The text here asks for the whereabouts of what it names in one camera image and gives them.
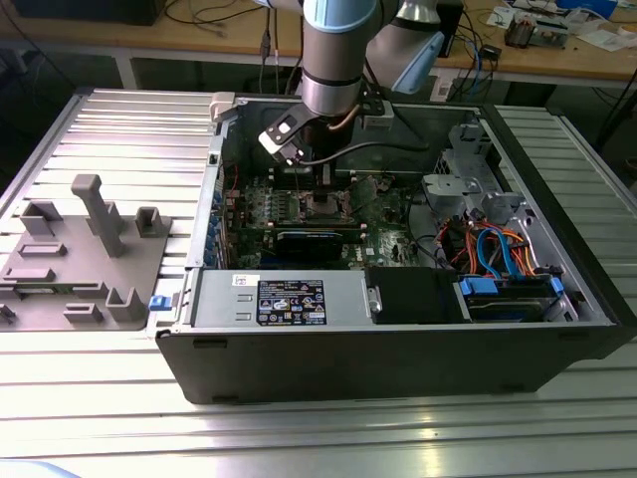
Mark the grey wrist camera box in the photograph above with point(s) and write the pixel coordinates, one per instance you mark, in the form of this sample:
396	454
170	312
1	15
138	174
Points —
377	119

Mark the black plastic bay cover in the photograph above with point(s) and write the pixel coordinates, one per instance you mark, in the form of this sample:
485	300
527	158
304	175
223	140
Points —
413	296

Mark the silver power supply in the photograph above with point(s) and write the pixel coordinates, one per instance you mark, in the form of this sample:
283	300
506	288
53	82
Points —
219	299

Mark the green motherboard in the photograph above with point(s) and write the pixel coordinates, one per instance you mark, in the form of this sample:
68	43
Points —
393	249

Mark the silver CPU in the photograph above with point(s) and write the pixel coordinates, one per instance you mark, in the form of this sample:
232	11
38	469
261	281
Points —
332	205

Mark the wooden workbench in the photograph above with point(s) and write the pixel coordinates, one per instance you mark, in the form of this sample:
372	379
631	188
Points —
209	37

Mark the finned CPU cooler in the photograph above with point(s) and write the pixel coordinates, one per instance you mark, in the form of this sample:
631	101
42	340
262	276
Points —
520	31

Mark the silver drive cage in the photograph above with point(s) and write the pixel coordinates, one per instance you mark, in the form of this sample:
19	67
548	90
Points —
450	186

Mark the hard disk in blue carrier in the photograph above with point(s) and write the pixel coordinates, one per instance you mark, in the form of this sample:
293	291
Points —
502	311

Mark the blue case latch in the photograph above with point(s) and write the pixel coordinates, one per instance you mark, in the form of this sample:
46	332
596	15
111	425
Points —
159	302

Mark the black and silver PC case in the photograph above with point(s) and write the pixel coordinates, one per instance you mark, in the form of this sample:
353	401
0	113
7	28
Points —
348	363

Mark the black monitor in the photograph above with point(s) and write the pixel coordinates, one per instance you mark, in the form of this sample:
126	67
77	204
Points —
89	10

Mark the black graphics card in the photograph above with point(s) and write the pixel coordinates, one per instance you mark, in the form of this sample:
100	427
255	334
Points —
308	244

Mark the black desktop box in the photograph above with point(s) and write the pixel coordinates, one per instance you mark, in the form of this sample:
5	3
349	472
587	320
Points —
450	20

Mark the grey parts rack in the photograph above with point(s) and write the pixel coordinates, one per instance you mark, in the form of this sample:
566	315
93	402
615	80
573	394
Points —
74	279

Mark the white papers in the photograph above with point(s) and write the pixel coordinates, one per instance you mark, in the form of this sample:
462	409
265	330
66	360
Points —
604	40

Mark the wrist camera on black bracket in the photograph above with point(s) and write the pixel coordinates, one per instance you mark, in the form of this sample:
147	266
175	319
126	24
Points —
283	129

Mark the CPU socket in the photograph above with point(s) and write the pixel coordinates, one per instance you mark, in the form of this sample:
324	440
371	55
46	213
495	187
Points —
303	211

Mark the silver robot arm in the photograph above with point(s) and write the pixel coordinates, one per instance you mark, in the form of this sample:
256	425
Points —
331	50

